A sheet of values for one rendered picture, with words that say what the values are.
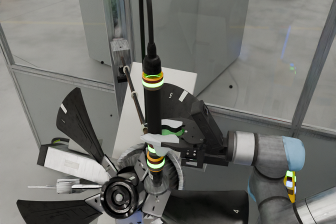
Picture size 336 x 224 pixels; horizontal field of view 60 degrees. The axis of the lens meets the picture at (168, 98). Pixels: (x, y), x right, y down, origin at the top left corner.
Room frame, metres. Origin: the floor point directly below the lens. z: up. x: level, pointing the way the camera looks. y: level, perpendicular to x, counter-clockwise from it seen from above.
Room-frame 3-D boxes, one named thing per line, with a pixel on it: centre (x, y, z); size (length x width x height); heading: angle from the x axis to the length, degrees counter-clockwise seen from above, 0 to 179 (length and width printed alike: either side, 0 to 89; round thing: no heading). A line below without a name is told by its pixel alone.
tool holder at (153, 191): (0.51, 0.03, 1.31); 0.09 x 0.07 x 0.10; 16
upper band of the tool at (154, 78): (0.50, 0.03, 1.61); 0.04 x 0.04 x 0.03
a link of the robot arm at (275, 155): (0.45, -0.25, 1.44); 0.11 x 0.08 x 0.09; 81
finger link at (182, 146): (0.46, -0.03, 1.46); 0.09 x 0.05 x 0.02; 89
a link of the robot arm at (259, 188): (0.44, -0.24, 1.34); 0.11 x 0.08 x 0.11; 0
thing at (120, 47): (1.10, 0.20, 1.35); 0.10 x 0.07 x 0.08; 16
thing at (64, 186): (0.62, 0.36, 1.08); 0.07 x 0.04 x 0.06; 81
